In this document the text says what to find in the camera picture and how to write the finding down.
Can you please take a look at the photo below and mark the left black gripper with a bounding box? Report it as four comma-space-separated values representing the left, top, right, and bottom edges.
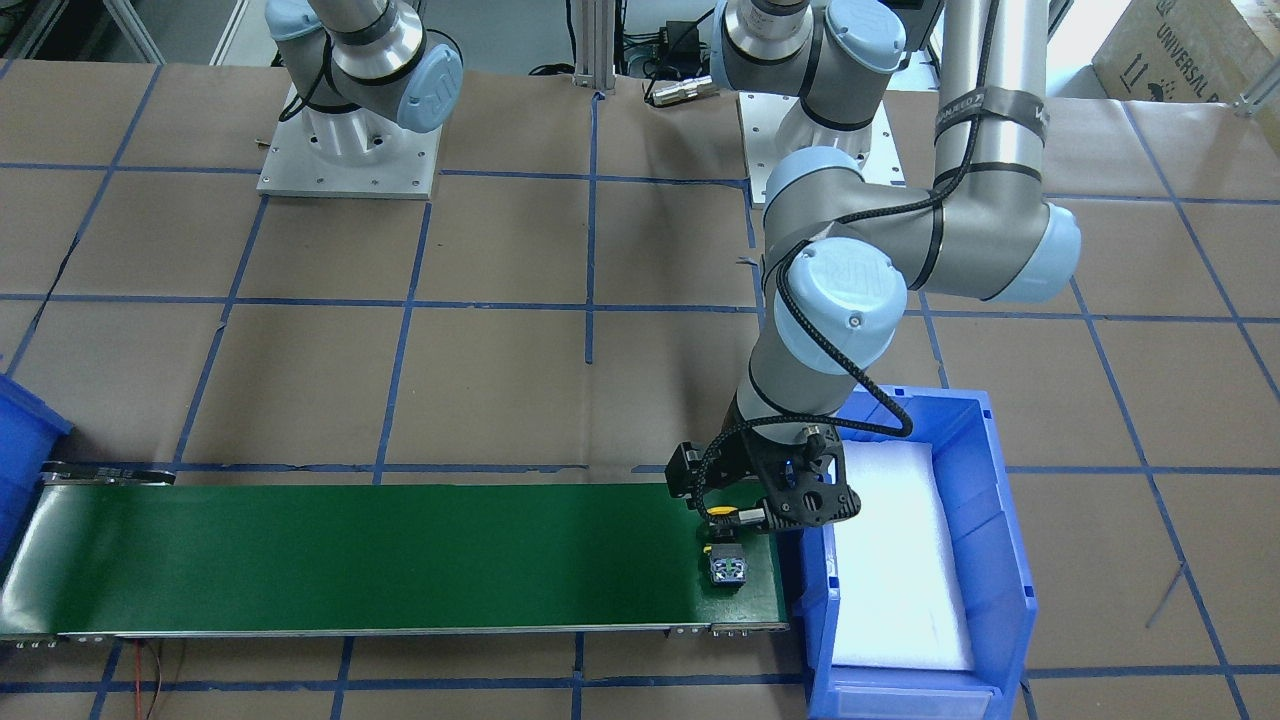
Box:
716, 415, 861, 530

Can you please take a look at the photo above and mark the yellow push button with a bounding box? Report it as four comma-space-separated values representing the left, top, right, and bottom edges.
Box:
703, 505, 748, 588

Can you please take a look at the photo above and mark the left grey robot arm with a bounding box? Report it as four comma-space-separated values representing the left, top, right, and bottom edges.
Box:
666, 1, 1082, 532

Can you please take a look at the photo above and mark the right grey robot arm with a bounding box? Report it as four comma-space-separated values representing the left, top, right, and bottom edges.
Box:
265, 1, 465, 133

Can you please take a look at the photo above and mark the white foam pad bin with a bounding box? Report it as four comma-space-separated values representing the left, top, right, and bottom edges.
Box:
832, 441, 975, 671

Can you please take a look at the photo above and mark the blue plastic bin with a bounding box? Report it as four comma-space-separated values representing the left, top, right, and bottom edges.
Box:
794, 387, 1038, 719
1, 375, 73, 578

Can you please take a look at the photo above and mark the black power adapter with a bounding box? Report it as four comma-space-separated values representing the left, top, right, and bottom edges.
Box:
658, 20, 701, 63

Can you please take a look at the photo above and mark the cardboard box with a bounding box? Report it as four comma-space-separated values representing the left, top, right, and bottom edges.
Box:
1092, 1, 1279, 102

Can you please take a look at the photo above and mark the green conveyor belt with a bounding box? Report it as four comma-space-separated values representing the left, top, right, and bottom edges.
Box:
3, 483, 788, 641

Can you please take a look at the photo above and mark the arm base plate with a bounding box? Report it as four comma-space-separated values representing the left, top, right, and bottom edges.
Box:
257, 108, 442, 201
739, 92, 906, 209

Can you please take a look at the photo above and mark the aluminium frame post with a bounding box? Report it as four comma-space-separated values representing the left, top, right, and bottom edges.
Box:
570, 1, 620, 96

